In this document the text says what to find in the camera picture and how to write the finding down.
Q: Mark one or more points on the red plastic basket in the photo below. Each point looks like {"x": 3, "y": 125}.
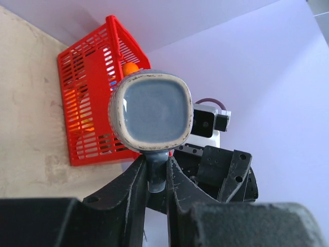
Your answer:
{"x": 89, "y": 71}

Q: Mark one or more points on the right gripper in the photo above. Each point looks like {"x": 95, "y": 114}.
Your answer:
{"x": 224, "y": 175}

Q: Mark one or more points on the orange fruit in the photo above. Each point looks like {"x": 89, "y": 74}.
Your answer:
{"x": 129, "y": 68}

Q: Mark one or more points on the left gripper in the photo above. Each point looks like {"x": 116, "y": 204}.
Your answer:
{"x": 114, "y": 216}

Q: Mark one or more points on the small light grey mug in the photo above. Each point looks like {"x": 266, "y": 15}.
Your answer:
{"x": 151, "y": 112}

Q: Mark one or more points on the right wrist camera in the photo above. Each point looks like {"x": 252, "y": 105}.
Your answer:
{"x": 208, "y": 123}

